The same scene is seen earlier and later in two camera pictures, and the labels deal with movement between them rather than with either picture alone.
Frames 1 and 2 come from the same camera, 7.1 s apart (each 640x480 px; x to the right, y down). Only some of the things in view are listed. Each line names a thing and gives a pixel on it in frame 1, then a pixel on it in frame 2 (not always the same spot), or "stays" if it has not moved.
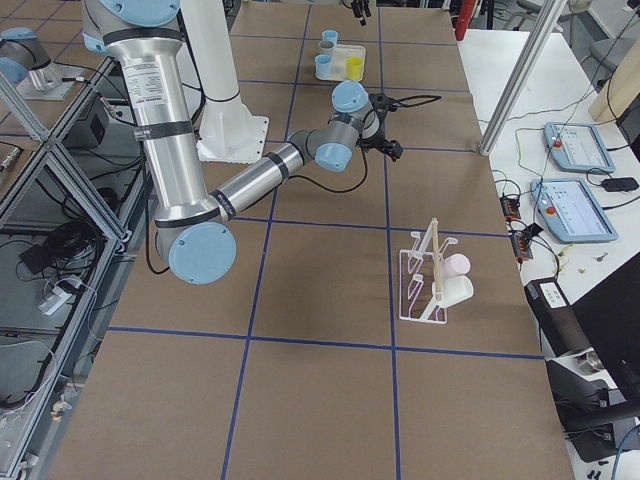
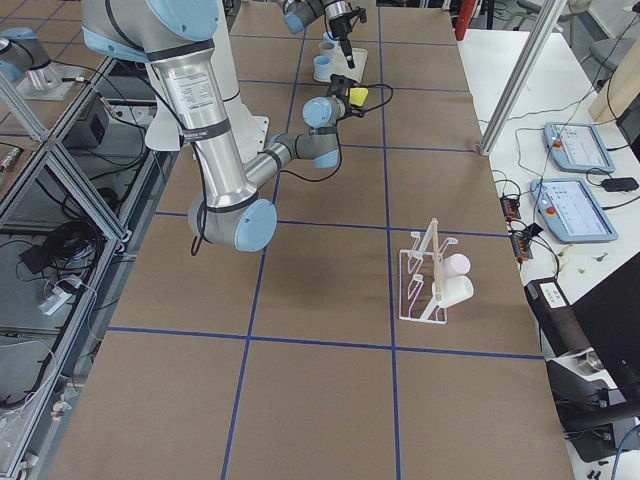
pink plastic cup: [455, 265] stays
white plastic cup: [455, 289] stays
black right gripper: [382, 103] → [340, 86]
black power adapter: [619, 184] stays
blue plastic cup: [323, 64] stays
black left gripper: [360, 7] → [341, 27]
